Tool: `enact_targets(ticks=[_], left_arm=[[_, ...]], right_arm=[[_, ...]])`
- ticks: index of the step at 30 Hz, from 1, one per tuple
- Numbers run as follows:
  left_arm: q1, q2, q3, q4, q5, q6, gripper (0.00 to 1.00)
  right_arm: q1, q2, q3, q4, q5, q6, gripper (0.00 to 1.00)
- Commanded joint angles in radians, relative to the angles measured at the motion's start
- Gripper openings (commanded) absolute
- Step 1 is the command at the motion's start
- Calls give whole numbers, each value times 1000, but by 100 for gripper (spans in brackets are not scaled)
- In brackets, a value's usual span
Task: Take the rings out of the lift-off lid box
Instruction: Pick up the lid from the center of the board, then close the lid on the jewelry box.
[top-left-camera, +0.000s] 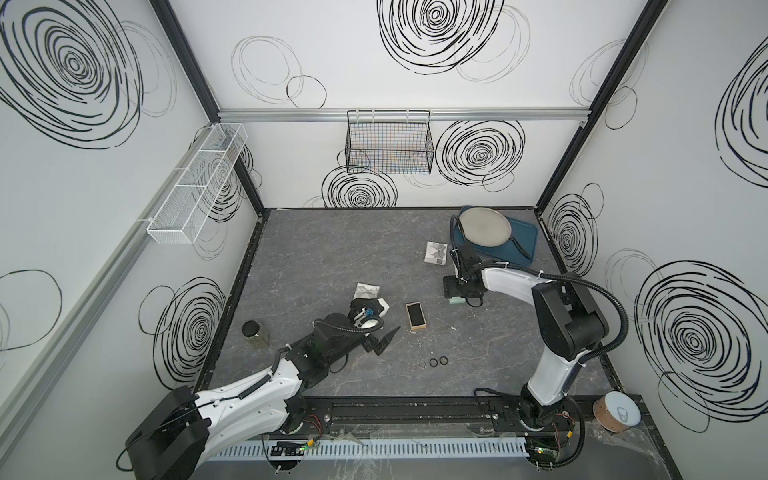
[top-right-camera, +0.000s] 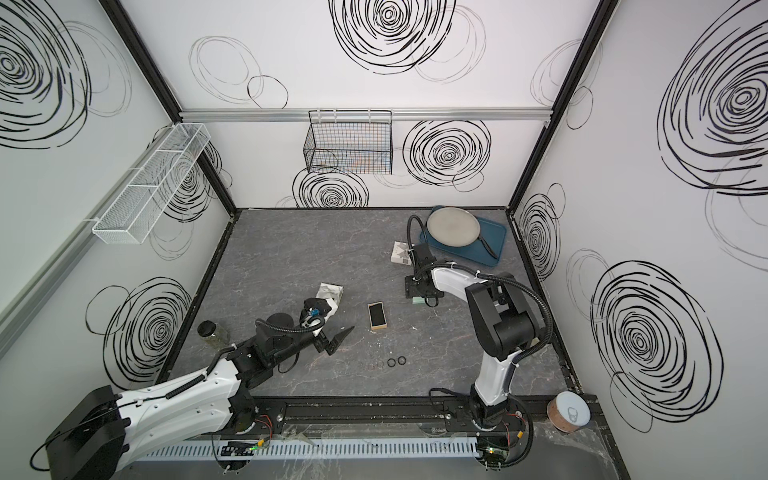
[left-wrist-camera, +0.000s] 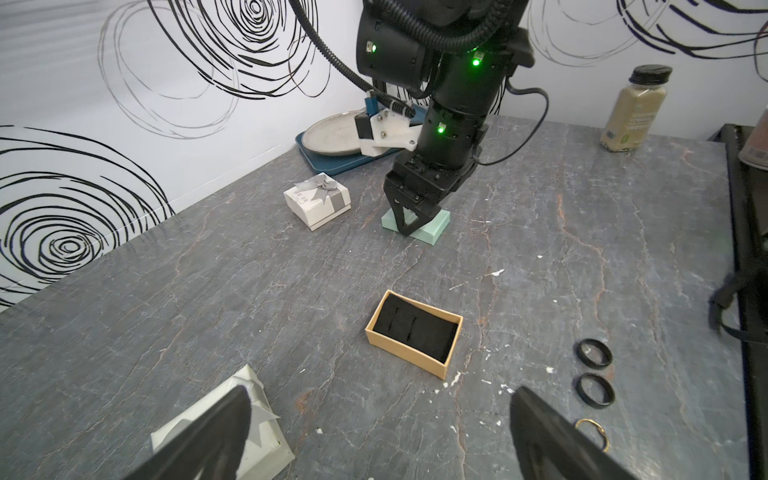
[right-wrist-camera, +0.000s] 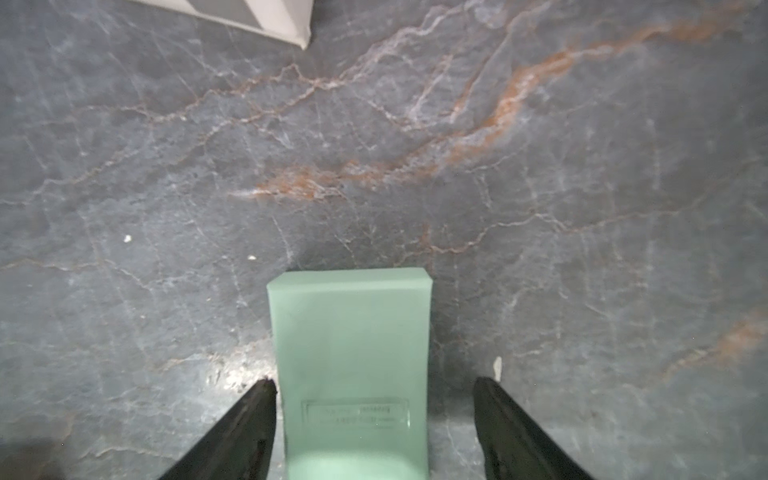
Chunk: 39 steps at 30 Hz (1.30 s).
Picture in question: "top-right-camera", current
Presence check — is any white wire shelf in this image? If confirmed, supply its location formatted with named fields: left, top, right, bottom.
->
left=92, top=123, right=211, bottom=244

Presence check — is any grey round pan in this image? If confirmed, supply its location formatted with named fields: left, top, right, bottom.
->
left=427, top=207, right=499, bottom=260

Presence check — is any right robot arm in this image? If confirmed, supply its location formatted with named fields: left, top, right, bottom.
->
left=405, top=243, right=554, bottom=430

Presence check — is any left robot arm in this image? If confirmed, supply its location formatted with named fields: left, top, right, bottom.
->
left=39, top=313, right=351, bottom=479

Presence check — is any black wire basket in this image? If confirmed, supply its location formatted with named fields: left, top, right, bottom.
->
left=302, top=109, right=394, bottom=175

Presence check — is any brown tape roll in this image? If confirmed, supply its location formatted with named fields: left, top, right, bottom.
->
left=547, top=391, right=592, bottom=434

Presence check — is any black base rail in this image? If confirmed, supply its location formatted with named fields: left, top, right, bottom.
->
left=255, top=394, right=523, bottom=435

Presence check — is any white gift box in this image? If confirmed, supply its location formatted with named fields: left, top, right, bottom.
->
left=316, top=283, right=343, bottom=306

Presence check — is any tan box base black insert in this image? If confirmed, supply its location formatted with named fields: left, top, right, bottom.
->
left=367, top=302, right=388, bottom=331

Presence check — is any teal tray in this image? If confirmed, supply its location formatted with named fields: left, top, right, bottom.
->
left=419, top=206, right=506, bottom=267

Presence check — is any white slotted cable duct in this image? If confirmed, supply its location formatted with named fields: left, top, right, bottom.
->
left=142, top=437, right=480, bottom=462

